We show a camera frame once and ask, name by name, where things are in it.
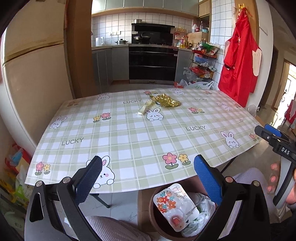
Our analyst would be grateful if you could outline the flowered blister package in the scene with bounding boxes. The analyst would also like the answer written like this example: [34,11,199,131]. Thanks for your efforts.
[153,183,200,232]

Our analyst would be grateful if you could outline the brown trash bin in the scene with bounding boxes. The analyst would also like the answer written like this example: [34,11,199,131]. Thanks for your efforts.
[149,183,217,240]

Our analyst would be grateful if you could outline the grey kitchen cabinets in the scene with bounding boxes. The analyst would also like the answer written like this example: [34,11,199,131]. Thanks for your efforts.
[92,44,192,93]

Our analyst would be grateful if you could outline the person's right hand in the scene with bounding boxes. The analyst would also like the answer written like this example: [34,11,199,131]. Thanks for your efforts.
[265,162,296,204]

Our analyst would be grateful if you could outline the red apron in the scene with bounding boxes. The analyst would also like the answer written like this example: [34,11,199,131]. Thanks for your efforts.
[218,8,262,107]

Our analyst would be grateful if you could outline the white plastic shopping bag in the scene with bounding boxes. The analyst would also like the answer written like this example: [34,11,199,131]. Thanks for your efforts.
[185,81,214,90]

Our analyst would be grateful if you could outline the gold foil wrapper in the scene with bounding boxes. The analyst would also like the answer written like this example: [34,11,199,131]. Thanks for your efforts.
[149,93,181,108]

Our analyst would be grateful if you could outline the checkered bunny tablecloth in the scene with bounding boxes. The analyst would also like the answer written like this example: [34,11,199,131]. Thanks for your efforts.
[26,88,260,193]

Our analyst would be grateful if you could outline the clear strip wrapper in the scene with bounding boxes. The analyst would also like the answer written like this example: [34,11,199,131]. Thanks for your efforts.
[137,99,155,115]

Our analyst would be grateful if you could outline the black oven range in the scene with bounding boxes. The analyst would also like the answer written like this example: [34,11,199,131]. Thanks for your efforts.
[128,44,178,82]

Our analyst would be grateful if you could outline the cream refrigerator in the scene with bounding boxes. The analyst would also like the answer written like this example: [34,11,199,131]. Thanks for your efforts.
[1,1,72,155]

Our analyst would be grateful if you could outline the black range hood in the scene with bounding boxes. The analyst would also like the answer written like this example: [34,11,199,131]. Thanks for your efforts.
[132,23,175,46]

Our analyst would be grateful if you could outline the steel pot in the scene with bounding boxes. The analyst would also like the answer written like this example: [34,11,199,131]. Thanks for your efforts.
[115,39,128,45]

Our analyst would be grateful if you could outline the white kettle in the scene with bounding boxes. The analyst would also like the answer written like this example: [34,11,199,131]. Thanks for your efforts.
[95,37,104,47]

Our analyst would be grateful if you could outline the wire snack rack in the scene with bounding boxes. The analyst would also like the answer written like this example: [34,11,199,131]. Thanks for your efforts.
[189,39,220,79]

